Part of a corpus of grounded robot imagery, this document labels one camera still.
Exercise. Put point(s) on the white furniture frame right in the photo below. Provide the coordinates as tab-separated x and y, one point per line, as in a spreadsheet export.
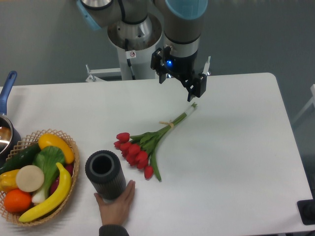
306	110

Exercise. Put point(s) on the dark grey sleeve forearm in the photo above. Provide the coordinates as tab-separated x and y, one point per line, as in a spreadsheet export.
112	230

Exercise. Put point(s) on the green cucumber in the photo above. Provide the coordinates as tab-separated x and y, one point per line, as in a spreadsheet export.
21	159

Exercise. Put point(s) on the orange fruit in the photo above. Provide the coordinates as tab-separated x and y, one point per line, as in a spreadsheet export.
17	201

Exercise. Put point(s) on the woven wicker basket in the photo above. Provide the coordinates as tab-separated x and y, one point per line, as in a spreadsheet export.
28	141

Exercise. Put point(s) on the beige round disc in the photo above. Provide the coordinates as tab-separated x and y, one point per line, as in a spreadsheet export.
29	178

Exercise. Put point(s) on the red tulip bouquet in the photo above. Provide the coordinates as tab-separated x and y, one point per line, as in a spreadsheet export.
140	151

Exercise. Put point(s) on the dark grey ribbed vase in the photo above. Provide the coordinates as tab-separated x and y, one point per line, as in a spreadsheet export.
103	169

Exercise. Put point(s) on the yellow banana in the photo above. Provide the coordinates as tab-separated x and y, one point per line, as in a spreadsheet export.
53	201

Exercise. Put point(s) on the blue handled steel pot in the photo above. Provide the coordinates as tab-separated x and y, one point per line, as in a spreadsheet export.
9	136

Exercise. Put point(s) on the black device at table edge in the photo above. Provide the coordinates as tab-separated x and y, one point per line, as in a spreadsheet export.
307	211

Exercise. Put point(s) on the bare human hand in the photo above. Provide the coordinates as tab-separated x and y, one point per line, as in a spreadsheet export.
116	212

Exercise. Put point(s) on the green bok choy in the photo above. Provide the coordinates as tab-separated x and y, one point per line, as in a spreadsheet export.
46	160

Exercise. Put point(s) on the red vegetable under banana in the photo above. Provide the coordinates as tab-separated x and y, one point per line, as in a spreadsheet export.
69	168

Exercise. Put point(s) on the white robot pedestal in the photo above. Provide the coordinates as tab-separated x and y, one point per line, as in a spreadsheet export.
135	45

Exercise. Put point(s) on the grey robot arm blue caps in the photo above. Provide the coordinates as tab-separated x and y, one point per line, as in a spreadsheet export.
181	26

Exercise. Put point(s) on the yellow bell pepper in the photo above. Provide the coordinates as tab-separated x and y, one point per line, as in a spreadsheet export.
8	181

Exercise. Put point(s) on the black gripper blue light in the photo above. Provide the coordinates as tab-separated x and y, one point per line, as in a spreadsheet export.
181	68

